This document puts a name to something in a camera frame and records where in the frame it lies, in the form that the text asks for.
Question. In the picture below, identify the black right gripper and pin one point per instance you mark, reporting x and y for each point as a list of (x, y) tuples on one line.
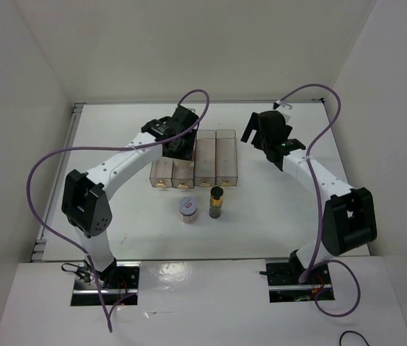
[(254, 123)]

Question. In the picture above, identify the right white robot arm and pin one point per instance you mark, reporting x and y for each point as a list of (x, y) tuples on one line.
[(347, 213)]

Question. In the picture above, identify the black-cap gold-band pepper bottle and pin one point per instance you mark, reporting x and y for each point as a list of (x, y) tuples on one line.
[(216, 201)]

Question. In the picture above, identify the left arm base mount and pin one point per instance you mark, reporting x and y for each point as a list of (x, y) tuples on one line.
[(121, 284)]

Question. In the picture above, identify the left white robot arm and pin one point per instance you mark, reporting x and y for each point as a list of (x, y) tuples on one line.
[(86, 197)]

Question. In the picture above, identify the clear bin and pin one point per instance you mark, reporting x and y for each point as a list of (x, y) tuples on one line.
[(226, 158), (160, 175), (205, 159), (183, 174)]

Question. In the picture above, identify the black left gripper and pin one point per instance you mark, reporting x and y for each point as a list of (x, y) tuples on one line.
[(187, 153)]

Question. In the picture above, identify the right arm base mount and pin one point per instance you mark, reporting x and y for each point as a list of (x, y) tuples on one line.
[(284, 287)]

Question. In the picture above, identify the white-lid red-label spice jar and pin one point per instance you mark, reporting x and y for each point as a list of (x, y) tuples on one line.
[(188, 209)]

